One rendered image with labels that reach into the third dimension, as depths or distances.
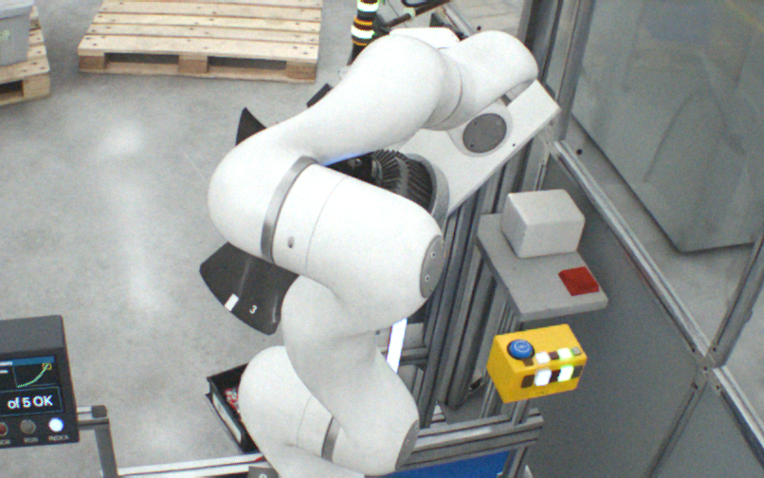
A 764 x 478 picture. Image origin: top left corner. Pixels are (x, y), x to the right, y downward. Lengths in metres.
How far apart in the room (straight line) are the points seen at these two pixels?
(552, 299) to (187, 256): 1.69
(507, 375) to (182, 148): 2.60
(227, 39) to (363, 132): 3.86
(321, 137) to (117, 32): 3.97
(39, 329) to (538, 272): 1.27
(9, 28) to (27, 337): 3.12
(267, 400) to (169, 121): 3.20
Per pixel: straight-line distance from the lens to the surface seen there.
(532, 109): 2.00
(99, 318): 3.33
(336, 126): 0.87
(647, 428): 2.29
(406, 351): 2.44
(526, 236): 2.30
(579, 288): 2.28
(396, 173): 1.96
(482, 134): 1.24
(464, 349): 2.93
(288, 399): 1.18
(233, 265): 1.99
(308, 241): 0.84
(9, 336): 1.52
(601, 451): 2.52
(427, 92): 0.91
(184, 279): 3.46
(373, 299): 0.85
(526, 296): 2.24
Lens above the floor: 2.30
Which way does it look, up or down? 38 degrees down
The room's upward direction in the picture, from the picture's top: 9 degrees clockwise
